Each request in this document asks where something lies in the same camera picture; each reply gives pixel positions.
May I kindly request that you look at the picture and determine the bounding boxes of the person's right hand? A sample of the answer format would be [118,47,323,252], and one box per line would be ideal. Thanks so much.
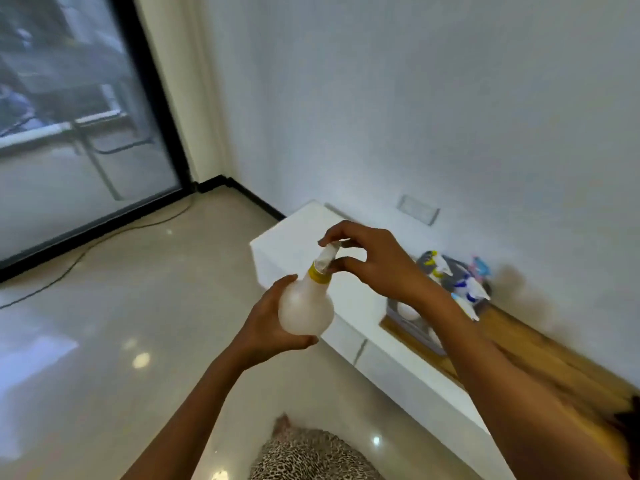
[318,220,441,311]

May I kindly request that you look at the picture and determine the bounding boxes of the black baseboard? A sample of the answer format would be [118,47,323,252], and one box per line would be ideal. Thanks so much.
[194,175,287,221]

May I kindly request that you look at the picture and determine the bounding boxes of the person's left forearm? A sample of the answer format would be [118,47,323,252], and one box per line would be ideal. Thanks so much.
[120,345,253,480]

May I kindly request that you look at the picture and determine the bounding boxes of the grey storage bin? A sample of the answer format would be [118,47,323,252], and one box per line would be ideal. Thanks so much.
[386,252,493,357]

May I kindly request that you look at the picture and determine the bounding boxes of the person's left hand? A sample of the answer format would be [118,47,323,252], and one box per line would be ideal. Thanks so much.
[231,274,319,371]

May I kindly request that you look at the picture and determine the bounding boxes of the white wall socket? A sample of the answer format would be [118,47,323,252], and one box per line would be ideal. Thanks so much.
[396,195,441,226]

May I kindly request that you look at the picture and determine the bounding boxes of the wooden board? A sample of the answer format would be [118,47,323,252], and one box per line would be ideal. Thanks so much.
[379,302,637,468]

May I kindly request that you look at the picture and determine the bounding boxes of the translucent white round spray bottle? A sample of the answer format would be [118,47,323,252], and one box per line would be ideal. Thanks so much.
[278,277,335,337]

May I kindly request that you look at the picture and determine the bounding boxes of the white low cabinet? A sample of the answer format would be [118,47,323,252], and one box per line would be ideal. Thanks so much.
[249,200,517,480]

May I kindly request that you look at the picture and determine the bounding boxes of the black framed glass door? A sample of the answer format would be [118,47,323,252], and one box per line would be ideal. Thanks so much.
[0,0,197,284]

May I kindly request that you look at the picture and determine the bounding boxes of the leopard print trousers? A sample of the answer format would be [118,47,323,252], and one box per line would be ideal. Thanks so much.
[249,426,386,480]

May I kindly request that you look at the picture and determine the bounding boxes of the white trigger sprayer yellow collar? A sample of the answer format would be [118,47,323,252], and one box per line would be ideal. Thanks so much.
[307,241,342,285]

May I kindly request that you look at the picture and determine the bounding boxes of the person's right forearm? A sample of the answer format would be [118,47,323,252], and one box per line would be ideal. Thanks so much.
[419,287,632,480]

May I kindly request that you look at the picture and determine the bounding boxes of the grey yellow trigger sprayer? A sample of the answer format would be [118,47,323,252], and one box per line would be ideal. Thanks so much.
[418,251,454,279]

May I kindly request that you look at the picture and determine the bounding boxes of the white blue trigger sprayer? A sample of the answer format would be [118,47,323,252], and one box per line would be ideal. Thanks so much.
[452,276,492,304]

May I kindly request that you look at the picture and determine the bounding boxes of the black floor cable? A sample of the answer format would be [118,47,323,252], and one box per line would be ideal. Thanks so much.
[0,195,196,310]

